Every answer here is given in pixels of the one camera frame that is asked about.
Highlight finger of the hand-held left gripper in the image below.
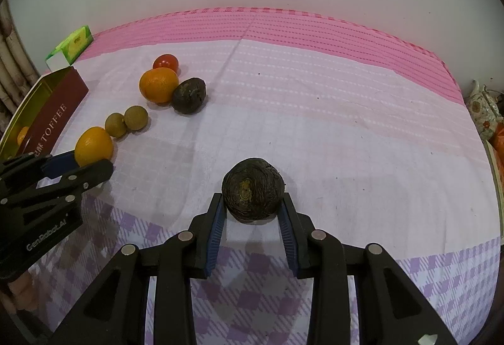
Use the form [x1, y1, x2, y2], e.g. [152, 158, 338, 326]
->
[4, 150, 81, 182]
[24, 159, 115, 212]

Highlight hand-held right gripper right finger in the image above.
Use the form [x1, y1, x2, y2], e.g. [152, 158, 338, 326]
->
[278, 193, 459, 345]

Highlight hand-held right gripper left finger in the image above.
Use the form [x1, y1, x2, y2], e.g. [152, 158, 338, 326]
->
[49, 192, 226, 345]

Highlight yellowish orange tangerine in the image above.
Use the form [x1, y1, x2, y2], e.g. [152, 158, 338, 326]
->
[74, 126, 114, 168]

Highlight dark red tin box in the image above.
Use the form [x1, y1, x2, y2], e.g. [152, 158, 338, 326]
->
[0, 66, 89, 162]

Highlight brown longan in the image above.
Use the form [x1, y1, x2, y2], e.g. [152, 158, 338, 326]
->
[124, 105, 149, 131]
[105, 113, 128, 139]

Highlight large dark brown water chestnut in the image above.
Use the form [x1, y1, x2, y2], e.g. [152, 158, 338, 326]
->
[221, 158, 285, 223]

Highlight large orange tangerine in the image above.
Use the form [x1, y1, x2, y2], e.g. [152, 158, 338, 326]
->
[139, 67, 179, 105]

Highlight small red tomato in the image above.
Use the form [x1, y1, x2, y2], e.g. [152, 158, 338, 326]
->
[153, 54, 180, 74]

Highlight person's left hand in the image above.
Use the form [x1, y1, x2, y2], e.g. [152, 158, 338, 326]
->
[6, 275, 39, 310]

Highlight patterned beige curtain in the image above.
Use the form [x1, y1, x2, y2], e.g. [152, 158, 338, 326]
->
[0, 0, 40, 113]

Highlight green and white carton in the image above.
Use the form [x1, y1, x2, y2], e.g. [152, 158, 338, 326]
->
[44, 25, 94, 73]

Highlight pink and purple checkered tablecloth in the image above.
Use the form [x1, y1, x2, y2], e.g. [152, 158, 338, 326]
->
[0, 7, 504, 345]

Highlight orange plastic bag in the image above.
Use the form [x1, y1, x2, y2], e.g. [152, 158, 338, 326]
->
[492, 122, 504, 157]

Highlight floral ceramic teapot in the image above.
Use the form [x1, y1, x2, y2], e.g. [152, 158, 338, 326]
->
[467, 79, 504, 141]

